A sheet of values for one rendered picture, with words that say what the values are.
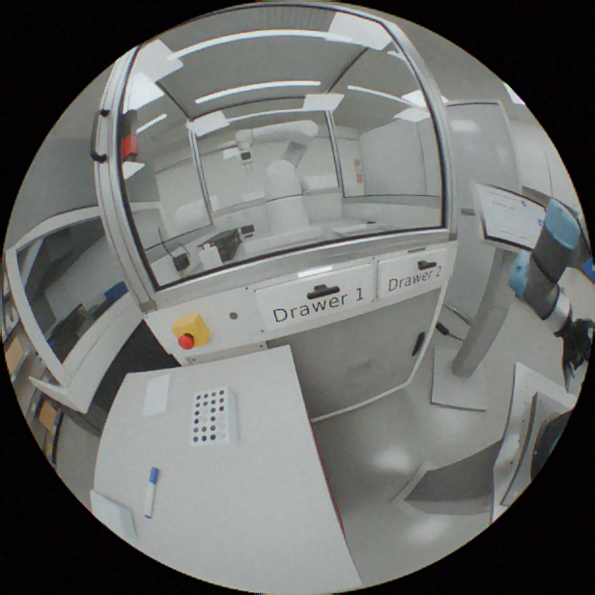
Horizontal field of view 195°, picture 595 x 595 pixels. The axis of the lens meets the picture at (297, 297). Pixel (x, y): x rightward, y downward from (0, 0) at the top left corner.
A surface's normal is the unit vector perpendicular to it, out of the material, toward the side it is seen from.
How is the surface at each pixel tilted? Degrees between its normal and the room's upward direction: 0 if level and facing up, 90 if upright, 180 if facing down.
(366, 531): 0
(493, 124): 90
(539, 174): 90
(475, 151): 90
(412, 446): 0
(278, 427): 0
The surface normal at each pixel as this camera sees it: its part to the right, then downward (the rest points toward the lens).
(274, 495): -0.17, -0.85
